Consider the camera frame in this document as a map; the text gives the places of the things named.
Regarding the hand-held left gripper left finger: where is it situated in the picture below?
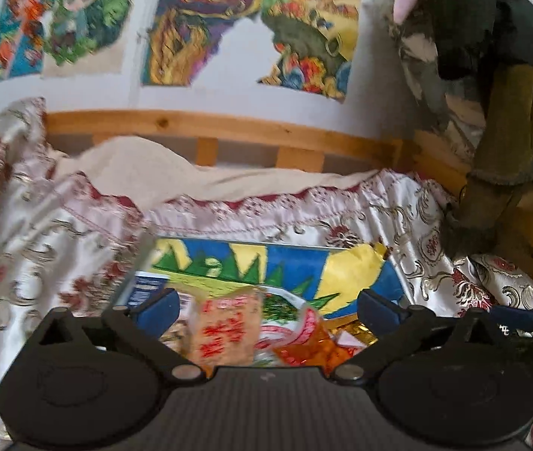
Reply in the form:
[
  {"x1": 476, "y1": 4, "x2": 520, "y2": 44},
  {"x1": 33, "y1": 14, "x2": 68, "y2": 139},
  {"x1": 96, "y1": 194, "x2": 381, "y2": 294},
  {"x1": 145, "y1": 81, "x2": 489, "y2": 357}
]
[{"x1": 35, "y1": 288, "x2": 207, "y2": 384}]

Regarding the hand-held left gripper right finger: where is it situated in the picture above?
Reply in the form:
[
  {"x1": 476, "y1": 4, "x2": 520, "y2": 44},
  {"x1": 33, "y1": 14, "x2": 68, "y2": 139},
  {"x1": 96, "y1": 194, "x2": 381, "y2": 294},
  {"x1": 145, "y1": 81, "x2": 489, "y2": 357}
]
[{"x1": 329, "y1": 288, "x2": 505, "y2": 383}]

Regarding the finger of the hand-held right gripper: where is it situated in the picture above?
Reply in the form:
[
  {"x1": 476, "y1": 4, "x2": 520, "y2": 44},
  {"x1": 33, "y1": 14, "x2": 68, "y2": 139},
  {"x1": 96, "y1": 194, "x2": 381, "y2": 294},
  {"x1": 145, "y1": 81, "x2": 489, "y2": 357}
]
[{"x1": 489, "y1": 306, "x2": 533, "y2": 339}]

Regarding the blue stick packet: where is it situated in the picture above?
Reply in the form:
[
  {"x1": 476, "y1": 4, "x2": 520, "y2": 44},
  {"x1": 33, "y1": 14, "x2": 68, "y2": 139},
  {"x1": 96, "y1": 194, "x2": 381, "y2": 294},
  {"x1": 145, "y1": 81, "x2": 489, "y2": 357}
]
[{"x1": 128, "y1": 270, "x2": 174, "y2": 309}]

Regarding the gold foil snack packet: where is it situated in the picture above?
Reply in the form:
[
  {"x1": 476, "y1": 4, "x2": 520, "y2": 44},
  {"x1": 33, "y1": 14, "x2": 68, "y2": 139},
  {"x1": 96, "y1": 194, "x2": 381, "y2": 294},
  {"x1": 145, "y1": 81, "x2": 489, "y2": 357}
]
[{"x1": 326, "y1": 315, "x2": 380, "y2": 354}]

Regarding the clear cracker packet red print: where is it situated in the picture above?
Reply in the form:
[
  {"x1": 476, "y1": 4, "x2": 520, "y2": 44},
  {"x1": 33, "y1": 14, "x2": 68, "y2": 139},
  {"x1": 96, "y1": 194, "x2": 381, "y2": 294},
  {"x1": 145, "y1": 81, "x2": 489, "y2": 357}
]
[{"x1": 186, "y1": 288, "x2": 267, "y2": 370}]

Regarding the orange transparent snack bag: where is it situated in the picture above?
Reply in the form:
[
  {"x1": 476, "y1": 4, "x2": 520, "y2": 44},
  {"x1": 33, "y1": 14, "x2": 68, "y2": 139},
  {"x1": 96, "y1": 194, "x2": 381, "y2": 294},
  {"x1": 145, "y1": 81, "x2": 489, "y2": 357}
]
[{"x1": 273, "y1": 324, "x2": 357, "y2": 370}]

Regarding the grey box with colourful lining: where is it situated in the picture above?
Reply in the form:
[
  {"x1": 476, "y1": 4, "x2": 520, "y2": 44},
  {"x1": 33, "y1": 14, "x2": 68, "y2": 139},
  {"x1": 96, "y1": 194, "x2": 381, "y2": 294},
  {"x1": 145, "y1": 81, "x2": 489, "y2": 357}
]
[{"x1": 121, "y1": 234, "x2": 411, "y2": 368}]

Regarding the green white red packet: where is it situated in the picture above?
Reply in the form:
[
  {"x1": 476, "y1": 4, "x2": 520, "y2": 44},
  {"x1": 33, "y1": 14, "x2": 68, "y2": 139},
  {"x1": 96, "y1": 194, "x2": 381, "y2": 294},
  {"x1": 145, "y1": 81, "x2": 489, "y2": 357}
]
[{"x1": 259, "y1": 286, "x2": 329, "y2": 365}]

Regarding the floral satin blanket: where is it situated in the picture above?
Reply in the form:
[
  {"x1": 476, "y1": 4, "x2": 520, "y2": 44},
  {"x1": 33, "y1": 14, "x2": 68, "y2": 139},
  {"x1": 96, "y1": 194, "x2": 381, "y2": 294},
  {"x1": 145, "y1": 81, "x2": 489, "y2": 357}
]
[{"x1": 0, "y1": 98, "x2": 533, "y2": 451}]

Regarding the beige sheet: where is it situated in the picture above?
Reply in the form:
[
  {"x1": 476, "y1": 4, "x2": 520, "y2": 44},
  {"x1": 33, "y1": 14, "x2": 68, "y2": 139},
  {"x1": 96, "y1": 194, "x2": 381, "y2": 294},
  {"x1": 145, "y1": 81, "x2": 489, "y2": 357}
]
[{"x1": 49, "y1": 135, "x2": 385, "y2": 213}]

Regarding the olive brown cloth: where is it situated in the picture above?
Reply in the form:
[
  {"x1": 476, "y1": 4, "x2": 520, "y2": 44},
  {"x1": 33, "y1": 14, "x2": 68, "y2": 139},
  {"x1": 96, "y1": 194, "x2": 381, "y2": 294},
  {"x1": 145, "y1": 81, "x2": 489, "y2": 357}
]
[{"x1": 444, "y1": 62, "x2": 533, "y2": 257}]

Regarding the camouflage cloth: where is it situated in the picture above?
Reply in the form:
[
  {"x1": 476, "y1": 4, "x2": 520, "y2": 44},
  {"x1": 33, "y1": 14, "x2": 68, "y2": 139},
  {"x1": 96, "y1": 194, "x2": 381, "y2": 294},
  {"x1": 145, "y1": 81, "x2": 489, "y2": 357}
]
[{"x1": 388, "y1": 9, "x2": 488, "y2": 163}]

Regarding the black cloth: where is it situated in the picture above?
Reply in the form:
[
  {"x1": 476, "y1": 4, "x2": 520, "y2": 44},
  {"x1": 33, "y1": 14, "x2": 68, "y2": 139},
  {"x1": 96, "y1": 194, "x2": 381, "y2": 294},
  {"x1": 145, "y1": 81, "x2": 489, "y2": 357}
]
[{"x1": 391, "y1": 0, "x2": 533, "y2": 82}]

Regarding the wooden bed frame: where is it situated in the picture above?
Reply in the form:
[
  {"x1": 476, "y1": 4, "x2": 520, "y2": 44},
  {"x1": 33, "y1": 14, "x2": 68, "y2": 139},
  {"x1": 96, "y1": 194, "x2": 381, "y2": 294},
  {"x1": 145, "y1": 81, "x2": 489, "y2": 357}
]
[{"x1": 42, "y1": 108, "x2": 473, "y2": 199}]

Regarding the purple yellow wall poster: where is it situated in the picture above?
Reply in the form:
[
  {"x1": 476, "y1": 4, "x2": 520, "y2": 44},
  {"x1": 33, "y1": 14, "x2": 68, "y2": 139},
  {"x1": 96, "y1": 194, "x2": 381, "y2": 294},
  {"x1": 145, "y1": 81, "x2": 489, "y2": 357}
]
[{"x1": 140, "y1": 0, "x2": 273, "y2": 88}]

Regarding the orange green wall poster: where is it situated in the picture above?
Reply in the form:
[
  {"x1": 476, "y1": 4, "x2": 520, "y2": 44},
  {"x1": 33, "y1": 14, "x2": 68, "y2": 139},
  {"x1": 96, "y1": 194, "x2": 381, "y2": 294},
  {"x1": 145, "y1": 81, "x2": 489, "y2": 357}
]
[{"x1": 258, "y1": 0, "x2": 364, "y2": 103}]

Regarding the blue cartoon wall poster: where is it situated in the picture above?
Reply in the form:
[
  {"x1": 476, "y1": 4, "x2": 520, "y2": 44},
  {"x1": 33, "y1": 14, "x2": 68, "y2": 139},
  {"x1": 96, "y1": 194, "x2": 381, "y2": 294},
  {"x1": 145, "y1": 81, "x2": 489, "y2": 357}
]
[{"x1": 0, "y1": 0, "x2": 146, "y2": 84}]

